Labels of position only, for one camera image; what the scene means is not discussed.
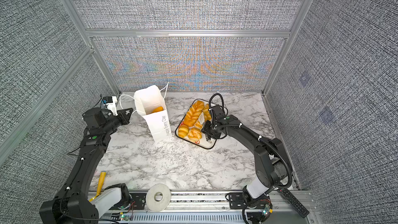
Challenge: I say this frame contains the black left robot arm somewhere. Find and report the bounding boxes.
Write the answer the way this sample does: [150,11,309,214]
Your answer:
[39,107,133,224]

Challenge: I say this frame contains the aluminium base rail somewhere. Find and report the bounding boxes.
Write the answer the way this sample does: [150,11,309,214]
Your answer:
[86,189,315,224]

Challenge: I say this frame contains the black corrugated cable conduit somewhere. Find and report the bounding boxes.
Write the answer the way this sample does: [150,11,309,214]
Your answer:
[208,92,293,189]

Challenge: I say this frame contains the white paper gift bag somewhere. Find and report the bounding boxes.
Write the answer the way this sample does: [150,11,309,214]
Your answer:
[119,83,172,143]

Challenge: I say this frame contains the fake bread roll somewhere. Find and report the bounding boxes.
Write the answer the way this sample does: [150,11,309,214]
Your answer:
[194,120,203,130]

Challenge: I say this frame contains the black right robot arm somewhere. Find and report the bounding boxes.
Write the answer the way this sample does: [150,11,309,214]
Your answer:
[202,105,293,199]

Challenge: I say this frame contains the fake croissant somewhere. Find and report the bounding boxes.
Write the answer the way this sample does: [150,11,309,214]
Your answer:
[152,106,164,114]
[177,124,189,138]
[203,104,211,121]

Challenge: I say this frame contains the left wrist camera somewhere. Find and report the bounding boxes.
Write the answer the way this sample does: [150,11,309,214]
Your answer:
[100,96,118,116]

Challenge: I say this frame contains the yellow plastic scoop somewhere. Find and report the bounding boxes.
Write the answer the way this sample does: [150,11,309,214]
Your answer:
[89,171,106,202]

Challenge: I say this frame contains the white slotted bread tongs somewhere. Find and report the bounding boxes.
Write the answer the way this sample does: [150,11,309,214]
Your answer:
[198,113,205,125]

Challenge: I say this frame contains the white tray with black rim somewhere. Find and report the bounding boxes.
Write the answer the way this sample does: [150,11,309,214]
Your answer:
[175,99,216,149]

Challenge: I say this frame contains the long braided fake bread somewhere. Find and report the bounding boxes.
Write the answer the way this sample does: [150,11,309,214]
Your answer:
[183,100,205,127]

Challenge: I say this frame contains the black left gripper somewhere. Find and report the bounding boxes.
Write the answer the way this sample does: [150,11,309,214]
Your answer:
[103,107,133,135]

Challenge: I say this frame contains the black remote control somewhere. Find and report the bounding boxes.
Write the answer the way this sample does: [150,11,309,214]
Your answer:
[276,188,309,218]

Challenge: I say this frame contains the white tape roll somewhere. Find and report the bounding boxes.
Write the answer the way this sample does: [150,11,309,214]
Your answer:
[146,184,172,212]

